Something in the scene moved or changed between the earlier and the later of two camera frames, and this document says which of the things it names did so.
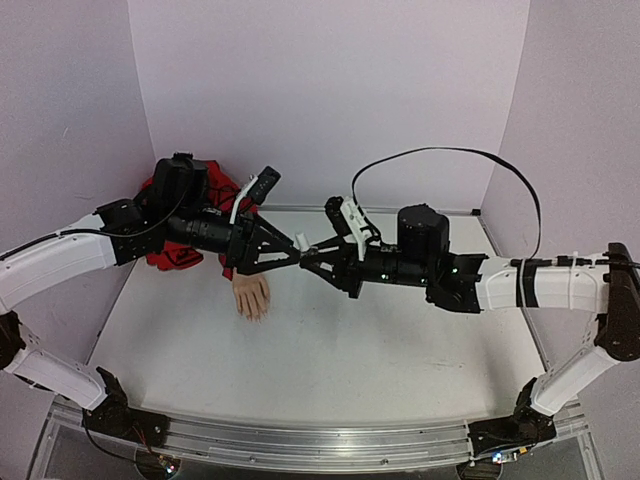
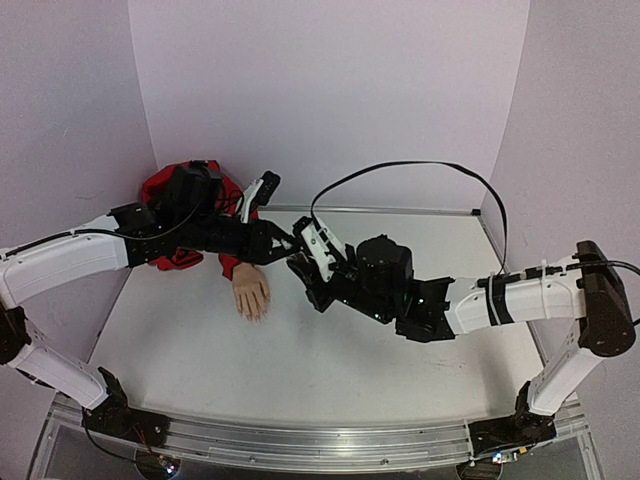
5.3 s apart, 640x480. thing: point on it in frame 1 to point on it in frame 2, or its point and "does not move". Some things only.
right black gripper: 353,267 to 320,279
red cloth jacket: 223,196 does not move
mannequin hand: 252,295 does not move
